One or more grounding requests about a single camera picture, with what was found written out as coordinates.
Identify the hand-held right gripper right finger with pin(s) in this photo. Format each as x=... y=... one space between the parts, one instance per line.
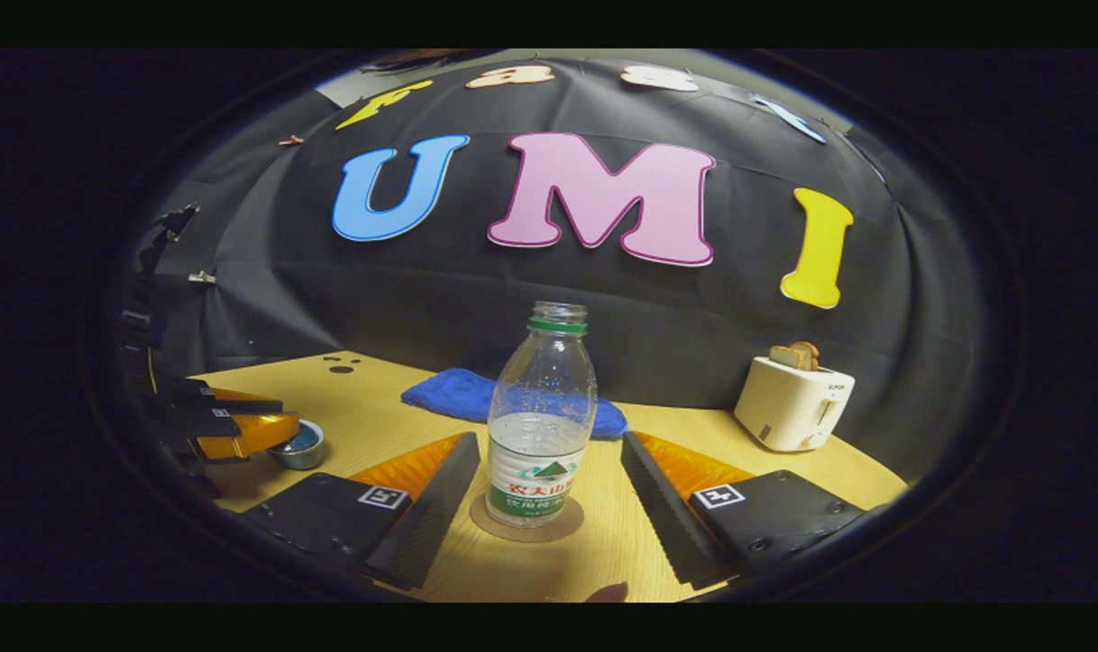
x=667 y=516

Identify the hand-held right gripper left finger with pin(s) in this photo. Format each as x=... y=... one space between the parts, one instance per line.
x=431 y=516

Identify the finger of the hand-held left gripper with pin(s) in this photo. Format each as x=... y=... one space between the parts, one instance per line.
x=241 y=404
x=259 y=433

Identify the round brown coaster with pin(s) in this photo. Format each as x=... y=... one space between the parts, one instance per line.
x=572 y=523

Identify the clear plastic water bottle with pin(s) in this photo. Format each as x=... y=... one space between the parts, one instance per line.
x=540 y=426

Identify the small white clip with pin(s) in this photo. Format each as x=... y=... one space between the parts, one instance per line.
x=201 y=276

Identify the blue towel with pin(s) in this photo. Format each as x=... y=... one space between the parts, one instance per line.
x=449 y=394

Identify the white toaster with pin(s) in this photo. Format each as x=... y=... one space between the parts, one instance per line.
x=789 y=403

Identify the toast slices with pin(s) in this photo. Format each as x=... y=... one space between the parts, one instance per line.
x=798 y=355

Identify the black backdrop cloth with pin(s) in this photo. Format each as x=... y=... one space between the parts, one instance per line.
x=476 y=281

